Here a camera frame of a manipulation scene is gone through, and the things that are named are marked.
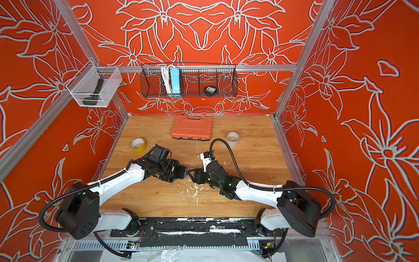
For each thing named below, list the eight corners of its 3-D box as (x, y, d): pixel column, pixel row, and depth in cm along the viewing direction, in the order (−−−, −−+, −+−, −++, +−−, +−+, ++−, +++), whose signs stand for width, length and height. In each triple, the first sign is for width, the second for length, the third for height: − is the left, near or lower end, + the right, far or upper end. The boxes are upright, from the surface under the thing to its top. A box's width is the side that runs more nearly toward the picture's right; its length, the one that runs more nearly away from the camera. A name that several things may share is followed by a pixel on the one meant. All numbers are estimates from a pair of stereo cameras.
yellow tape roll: (130, 153, 102) (128, 150, 99) (135, 141, 108) (133, 137, 105) (144, 153, 102) (142, 150, 99) (148, 141, 108) (146, 137, 105)
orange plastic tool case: (172, 140, 107) (171, 135, 103) (176, 120, 119) (174, 115, 115) (211, 140, 107) (211, 135, 103) (211, 120, 119) (211, 115, 115)
